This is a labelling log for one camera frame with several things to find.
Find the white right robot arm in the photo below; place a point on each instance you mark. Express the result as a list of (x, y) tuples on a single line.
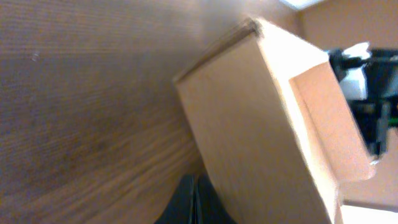
[(368, 79)]

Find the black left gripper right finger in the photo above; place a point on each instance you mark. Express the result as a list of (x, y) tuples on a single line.
[(208, 206)]

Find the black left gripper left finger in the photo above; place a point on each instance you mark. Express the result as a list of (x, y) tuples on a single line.
[(180, 208)]

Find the cardboard box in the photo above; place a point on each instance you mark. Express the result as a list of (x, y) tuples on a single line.
[(272, 125)]

